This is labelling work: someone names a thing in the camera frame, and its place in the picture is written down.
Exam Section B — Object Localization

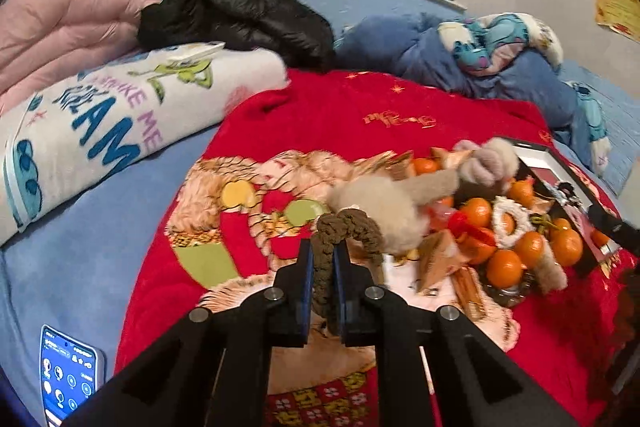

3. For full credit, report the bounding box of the brown knit scrunchie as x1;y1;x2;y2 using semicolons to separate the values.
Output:
310;208;384;336

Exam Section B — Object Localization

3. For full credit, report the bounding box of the cream fleece hair clip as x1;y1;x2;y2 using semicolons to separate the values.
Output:
533;237;567;294

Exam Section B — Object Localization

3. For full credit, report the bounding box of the large front mandarin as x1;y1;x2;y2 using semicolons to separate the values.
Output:
486;249;523;289

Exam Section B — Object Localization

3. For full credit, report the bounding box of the mandarin right of pile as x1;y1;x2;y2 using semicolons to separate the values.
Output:
550;230;584;267

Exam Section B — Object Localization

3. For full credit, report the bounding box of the beige fluffy plush scrunchie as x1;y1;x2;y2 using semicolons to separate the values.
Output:
326;170;460;257

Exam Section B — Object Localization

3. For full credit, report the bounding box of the red bear blanket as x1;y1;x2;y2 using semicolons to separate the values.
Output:
115;70;634;426

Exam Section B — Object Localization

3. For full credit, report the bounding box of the white crochet scrunchie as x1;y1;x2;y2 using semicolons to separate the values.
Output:
491;196;534;249

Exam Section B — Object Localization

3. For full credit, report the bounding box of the black shallow box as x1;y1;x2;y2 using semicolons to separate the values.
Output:
502;135;626;268

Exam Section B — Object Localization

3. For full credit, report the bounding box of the cream pompom plush scrunchie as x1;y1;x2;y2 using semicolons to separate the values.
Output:
454;136;520;192

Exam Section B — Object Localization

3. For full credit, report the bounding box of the smartphone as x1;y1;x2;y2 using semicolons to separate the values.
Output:
39;324;105;426

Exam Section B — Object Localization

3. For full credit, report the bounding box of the blue monster print pillow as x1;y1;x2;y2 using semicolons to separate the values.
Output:
437;12;564;77

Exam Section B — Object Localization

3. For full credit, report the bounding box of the blue fleece blanket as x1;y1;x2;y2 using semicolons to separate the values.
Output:
335;13;590;156

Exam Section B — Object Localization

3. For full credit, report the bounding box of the black puffer jacket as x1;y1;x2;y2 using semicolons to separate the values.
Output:
137;0;334;72

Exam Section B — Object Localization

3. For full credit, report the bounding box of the pink quilt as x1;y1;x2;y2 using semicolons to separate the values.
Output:
1;0;160;113

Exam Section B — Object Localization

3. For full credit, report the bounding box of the yellow wall certificate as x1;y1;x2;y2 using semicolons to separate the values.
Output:
594;0;640;42

